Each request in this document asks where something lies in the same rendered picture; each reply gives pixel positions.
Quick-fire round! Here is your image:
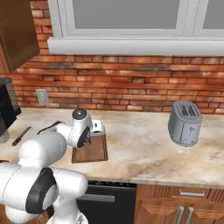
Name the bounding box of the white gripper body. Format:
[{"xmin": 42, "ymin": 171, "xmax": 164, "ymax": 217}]
[{"xmin": 90, "ymin": 119, "xmax": 106, "ymax": 138}]

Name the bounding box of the brown wooden cutting board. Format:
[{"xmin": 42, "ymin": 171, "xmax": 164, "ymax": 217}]
[{"xmin": 71, "ymin": 132, "xmax": 109, "ymax": 165}]

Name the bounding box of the black dishwasher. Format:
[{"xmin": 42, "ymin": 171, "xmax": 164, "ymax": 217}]
[{"xmin": 75, "ymin": 180, "xmax": 137, "ymax": 224}]

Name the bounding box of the grey toaster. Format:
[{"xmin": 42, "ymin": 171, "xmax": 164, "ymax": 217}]
[{"xmin": 167, "ymin": 100, "xmax": 204, "ymax": 148}]

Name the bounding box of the brown wooden drawer front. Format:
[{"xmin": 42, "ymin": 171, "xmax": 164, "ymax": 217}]
[{"xmin": 136, "ymin": 183, "xmax": 224, "ymax": 203}]

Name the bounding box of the black coffee machine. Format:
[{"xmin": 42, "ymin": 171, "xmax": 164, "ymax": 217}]
[{"xmin": 0, "ymin": 76, "xmax": 22, "ymax": 144}]

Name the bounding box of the brown wooden cupboard door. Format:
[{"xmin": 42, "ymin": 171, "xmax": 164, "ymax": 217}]
[
  {"xmin": 185, "ymin": 200, "xmax": 224, "ymax": 224},
  {"xmin": 133, "ymin": 199, "xmax": 187, "ymax": 224}
]

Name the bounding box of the grey wall outlet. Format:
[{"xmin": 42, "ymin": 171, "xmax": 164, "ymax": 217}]
[{"xmin": 35, "ymin": 88, "xmax": 50, "ymax": 107}]

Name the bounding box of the grey dishwasher handle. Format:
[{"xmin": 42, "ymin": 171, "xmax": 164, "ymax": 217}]
[{"xmin": 76, "ymin": 193, "xmax": 116, "ymax": 204}]

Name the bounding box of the knife with brown handle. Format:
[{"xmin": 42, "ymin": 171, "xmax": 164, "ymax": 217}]
[{"xmin": 11, "ymin": 125, "xmax": 32, "ymax": 147}]

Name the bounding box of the white window frame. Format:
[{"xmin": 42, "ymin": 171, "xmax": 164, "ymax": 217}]
[{"xmin": 46, "ymin": 0, "xmax": 224, "ymax": 57}]

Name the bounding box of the grey drawer handle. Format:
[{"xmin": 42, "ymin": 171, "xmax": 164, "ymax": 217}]
[{"xmin": 178, "ymin": 189, "xmax": 206, "ymax": 198}]

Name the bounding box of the grey cupboard door handle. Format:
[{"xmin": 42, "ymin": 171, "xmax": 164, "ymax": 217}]
[
  {"xmin": 174, "ymin": 206, "xmax": 186, "ymax": 224},
  {"xmin": 184, "ymin": 206, "xmax": 195, "ymax": 224}
]

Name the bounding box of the brown wall cupboard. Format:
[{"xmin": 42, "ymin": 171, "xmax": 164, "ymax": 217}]
[{"xmin": 0, "ymin": 0, "xmax": 41, "ymax": 74}]

